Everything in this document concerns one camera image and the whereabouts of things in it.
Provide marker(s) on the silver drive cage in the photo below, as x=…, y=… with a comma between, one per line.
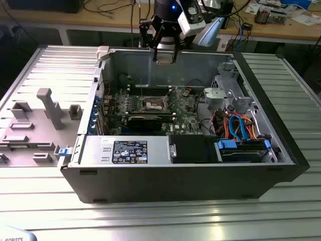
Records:
x=225, y=82

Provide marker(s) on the black graphics card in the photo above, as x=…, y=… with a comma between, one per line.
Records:
x=144, y=124

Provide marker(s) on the hard disk in blue carrier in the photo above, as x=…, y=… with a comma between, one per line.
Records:
x=240, y=154

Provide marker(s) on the blue carrier clip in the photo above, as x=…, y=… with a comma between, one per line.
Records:
x=64, y=152

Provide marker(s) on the black open PC case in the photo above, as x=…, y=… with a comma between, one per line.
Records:
x=163, y=183

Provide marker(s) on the black tower box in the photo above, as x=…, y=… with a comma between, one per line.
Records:
x=229, y=15

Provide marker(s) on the small black device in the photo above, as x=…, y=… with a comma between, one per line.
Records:
x=247, y=26

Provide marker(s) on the silver power supply unit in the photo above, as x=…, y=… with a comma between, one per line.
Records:
x=95, y=150

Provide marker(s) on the metal locking lever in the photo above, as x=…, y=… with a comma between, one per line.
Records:
x=141, y=86
x=173, y=99

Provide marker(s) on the silver CPU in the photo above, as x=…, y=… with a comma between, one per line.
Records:
x=165, y=59

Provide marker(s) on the grey parts rack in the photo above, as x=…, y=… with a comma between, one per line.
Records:
x=32, y=140

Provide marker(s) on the blue expansion slot clip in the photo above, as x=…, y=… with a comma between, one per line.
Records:
x=94, y=115
x=98, y=99
x=91, y=128

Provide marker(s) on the blue cardboard box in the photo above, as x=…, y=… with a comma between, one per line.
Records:
x=296, y=3

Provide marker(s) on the black monitor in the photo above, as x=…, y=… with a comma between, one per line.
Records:
x=42, y=5

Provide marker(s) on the white paper sheets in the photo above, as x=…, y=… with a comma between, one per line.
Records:
x=304, y=20

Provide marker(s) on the wooden workbench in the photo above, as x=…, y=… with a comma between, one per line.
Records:
x=100, y=20

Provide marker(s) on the copper CPU cooler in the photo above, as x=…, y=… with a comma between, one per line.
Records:
x=262, y=15

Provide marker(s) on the CPU socket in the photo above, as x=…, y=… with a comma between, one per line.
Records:
x=153, y=104

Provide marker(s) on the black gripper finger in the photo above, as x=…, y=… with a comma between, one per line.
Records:
x=155, y=54
x=174, y=56

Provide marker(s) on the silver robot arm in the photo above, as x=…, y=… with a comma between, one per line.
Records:
x=212, y=31

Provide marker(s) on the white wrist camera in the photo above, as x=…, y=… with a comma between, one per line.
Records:
x=190, y=25

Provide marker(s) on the green motherboard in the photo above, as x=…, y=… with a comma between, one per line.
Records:
x=183, y=118

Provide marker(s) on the black RAM slot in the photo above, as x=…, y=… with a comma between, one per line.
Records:
x=148, y=92

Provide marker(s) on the metal bracket box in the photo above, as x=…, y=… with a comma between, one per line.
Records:
x=278, y=17

